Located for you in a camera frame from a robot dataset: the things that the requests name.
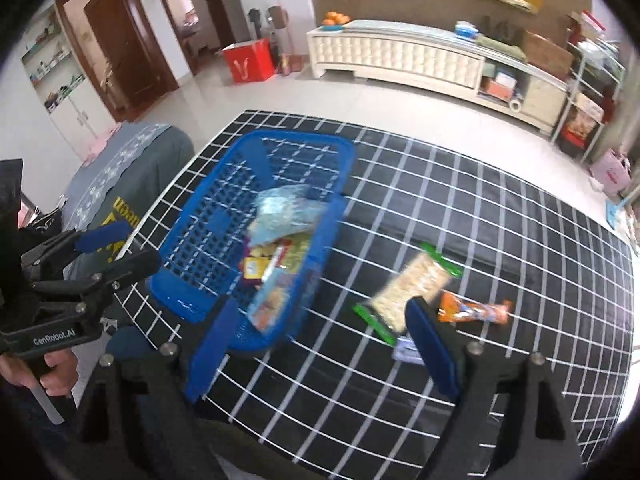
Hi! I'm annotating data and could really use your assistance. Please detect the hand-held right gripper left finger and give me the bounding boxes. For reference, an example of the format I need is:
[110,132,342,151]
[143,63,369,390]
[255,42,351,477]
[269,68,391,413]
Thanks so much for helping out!
[75,299,241,480]

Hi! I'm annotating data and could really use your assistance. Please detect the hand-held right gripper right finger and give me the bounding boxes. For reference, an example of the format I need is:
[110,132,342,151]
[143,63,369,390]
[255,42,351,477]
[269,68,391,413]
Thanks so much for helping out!
[404,296,586,480]

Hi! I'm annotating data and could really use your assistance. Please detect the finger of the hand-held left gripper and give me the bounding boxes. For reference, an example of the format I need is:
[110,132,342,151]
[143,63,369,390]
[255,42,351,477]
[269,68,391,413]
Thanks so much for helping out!
[30,249,162,322]
[20,221,132,285]

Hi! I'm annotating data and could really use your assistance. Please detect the light blue bun packet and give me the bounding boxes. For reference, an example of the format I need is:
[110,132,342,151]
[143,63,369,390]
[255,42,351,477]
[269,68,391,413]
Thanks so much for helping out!
[246,269,301,334]

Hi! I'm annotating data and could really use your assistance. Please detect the green-edged cracker packet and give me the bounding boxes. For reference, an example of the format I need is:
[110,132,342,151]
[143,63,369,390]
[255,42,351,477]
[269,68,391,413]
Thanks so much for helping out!
[352,241,465,347]

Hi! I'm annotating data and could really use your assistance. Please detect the small yellow snack packet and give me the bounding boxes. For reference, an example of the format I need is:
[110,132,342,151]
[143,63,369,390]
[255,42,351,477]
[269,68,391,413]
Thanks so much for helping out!
[242,255,274,281]

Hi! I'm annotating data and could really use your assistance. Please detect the blue plastic basket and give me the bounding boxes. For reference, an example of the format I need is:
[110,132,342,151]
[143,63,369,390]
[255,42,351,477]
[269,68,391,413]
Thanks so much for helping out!
[146,130,357,354]

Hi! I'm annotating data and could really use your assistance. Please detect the pale green snack packet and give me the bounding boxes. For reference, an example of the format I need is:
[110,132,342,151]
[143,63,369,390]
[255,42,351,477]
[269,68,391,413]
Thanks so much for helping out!
[249,185,325,247]

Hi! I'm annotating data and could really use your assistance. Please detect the person's left hand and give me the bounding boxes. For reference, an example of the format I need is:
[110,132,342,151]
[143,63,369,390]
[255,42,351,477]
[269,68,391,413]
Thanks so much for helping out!
[0,346,80,399]

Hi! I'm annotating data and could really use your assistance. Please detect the light purple snack packet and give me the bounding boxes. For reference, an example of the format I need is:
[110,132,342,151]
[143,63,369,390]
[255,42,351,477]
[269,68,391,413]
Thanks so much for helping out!
[391,335,426,364]

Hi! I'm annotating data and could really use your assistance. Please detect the orange snack bar packet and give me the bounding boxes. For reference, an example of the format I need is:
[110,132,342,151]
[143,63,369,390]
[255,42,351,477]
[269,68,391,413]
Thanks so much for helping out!
[436,289,515,327]

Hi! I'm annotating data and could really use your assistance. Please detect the grey sofa cover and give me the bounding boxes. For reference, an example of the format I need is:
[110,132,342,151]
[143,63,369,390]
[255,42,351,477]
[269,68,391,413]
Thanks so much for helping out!
[62,122,196,282]

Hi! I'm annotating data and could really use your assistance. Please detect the pink cloth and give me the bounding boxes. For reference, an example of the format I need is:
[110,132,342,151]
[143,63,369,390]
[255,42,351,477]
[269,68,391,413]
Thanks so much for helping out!
[82,127,124,164]

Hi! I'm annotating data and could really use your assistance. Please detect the black white-grid mat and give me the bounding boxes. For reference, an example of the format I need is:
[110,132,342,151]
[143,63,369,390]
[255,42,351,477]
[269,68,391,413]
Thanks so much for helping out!
[75,110,636,480]

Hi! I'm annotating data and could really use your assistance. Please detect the brown wooden door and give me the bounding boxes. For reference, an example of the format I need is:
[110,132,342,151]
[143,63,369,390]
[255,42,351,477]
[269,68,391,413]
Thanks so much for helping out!
[84,0,159,112]

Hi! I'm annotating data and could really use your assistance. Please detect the red paper bag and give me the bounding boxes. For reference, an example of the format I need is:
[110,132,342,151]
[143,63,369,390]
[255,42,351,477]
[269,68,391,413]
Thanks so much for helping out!
[221,37,277,85]

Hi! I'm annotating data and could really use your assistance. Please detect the pink bag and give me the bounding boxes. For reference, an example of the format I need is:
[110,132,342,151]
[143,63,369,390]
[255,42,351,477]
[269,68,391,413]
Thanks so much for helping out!
[590,147,634,196]

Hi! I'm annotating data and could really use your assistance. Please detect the white tufted tv cabinet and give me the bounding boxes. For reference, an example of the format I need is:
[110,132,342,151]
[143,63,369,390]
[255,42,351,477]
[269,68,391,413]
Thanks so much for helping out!
[306,19,571,136]

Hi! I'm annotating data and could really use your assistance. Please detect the green cushion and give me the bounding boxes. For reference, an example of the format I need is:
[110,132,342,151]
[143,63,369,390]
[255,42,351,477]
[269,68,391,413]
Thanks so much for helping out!
[475,34,529,64]

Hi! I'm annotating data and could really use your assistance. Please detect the brown cardboard box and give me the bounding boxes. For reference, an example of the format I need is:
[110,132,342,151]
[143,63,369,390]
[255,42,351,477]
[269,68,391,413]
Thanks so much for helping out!
[520,30,576,81]

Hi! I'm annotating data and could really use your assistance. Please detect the white metal rack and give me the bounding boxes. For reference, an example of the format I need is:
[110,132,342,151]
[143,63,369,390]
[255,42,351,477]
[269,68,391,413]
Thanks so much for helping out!
[552,10,629,164]

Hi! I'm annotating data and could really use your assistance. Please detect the white wall shelf cabinet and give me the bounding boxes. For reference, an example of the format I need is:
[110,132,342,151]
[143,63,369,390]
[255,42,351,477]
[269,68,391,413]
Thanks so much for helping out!
[20,7,101,159]

